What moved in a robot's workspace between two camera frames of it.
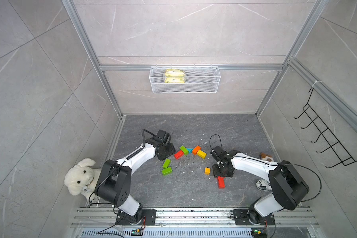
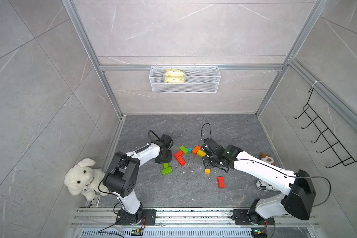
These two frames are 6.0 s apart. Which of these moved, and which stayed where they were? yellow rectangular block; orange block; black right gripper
Moved: black right gripper
Stayed: orange block; yellow rectangular block
